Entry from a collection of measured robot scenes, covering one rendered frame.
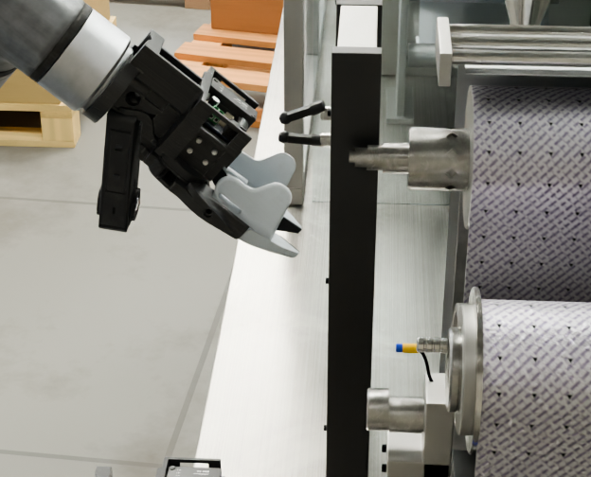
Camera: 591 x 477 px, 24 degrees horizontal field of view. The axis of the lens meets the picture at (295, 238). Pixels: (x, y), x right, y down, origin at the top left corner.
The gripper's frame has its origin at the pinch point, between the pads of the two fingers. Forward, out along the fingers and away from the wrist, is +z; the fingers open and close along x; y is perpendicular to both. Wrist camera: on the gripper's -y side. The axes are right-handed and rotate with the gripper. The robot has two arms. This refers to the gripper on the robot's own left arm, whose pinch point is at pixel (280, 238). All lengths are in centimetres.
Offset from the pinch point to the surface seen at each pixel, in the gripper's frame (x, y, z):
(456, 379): -4.8, 1.7, 18.7
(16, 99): 302, -161, -4
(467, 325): -2.6, 5.4, 16.5
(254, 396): 42, -40, 25
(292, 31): 95, -16, 7
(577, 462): -7.6, 3.7, 30.7
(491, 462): -7.5, -1.3, 25.3
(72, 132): 301, -158, 16
